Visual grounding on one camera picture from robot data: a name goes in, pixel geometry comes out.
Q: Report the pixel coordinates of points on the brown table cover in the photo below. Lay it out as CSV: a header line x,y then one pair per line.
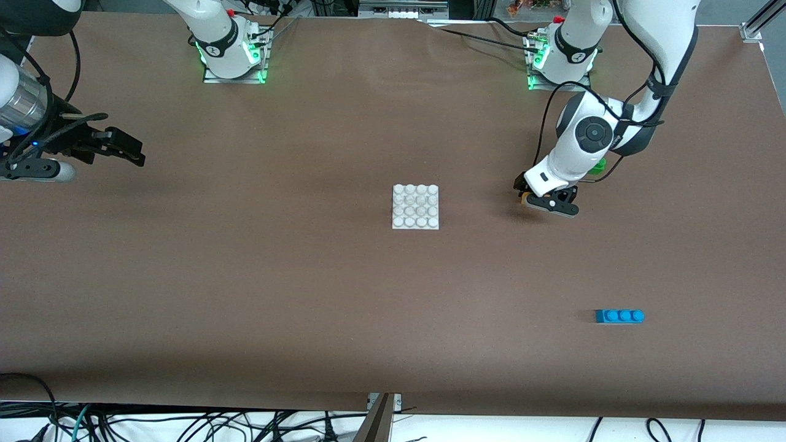
x,y
368,307

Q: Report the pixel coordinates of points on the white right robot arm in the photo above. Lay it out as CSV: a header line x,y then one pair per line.
x,y
215,24

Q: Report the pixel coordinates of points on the white studded base plate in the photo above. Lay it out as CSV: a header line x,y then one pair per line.
x,y
416,207

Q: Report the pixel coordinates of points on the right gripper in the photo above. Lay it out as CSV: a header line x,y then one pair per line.
x,y
66,131

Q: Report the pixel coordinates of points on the blue toy block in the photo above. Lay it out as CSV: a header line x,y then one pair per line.
x,y
619,317

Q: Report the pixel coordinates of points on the green toy block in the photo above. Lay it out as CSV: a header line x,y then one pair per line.
x,y
600,164

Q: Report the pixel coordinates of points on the metal table bracket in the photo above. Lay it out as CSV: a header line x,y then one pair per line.
x,y
381,423

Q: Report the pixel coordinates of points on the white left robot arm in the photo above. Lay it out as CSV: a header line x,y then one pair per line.
x,y
657,31

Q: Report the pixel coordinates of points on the orange dried leaves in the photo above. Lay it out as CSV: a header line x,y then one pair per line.
x,y
522,7

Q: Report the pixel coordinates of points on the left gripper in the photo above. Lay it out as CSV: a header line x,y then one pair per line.
x,y
519,183

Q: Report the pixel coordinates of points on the aluminium frame corner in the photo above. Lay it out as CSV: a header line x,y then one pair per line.
x,y
758,21

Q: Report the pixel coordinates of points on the white power strip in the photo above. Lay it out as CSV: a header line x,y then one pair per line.
x,y
399,11

